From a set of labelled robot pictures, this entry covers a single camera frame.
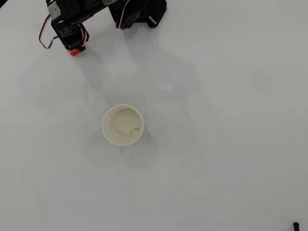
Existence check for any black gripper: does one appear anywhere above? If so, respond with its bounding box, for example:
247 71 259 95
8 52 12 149
56 22 90 51

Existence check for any red cube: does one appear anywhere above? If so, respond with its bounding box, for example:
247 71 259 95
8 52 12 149
67 47 86 57

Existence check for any white paper cup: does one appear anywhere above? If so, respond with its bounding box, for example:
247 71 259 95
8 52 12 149
102 103 144 147

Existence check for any red white black wrist cable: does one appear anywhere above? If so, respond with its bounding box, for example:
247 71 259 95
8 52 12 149
71 22 88 48

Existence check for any red white black gripper cable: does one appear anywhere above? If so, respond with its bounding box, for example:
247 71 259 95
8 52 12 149
38 13 59 50

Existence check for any red white black arm cable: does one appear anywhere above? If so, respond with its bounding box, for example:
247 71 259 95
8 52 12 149
115 0 132 29

